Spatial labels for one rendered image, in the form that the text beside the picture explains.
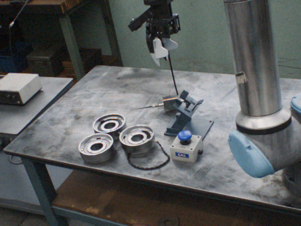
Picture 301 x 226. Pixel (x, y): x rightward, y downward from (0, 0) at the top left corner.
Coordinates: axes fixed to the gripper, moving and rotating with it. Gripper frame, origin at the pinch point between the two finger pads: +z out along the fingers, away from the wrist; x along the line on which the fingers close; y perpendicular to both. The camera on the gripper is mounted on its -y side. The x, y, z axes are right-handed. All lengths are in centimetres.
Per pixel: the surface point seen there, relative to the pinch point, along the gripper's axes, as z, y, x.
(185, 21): 34, -65, 135
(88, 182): 42, -28, -20
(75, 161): 18.7, -13.0, -35.1
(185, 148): 15.1, 19.2, -23.9
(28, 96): 23, -75, 3
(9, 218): 93, -106, -12
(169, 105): 15.5, 1.8, -2.4
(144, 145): 15.8, 6.2, -25.3
